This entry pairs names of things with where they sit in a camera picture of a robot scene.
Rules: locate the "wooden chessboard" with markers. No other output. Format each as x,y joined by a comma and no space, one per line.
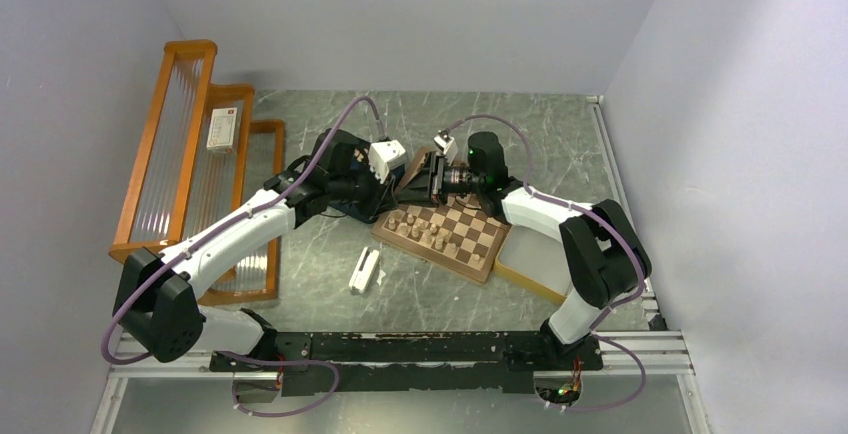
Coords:
473,238

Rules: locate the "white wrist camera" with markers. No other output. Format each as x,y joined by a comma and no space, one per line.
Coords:
447,146
384,158

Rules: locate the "dark blue tray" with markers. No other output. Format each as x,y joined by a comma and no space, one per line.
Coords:
368,208

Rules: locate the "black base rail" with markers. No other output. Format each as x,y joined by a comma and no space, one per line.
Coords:
311,362

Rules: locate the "white card box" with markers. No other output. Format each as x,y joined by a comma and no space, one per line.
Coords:
222,127

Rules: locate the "yellow tray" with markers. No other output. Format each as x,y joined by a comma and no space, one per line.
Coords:
535,263

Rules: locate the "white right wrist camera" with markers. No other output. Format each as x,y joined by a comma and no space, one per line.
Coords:
447,146

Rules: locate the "white stapler-like device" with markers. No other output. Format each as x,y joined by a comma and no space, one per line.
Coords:
365,269

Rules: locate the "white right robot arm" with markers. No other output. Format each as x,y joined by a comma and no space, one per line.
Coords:
606,260

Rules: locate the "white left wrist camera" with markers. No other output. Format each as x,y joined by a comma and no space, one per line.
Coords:
384,158

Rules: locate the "orange wooden rack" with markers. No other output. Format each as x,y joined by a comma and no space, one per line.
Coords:
177,187

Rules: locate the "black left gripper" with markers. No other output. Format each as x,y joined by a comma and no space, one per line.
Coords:
364,167

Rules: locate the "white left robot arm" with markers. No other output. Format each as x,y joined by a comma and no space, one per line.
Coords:
158,294

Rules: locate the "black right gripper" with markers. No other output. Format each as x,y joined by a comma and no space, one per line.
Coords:
426,188

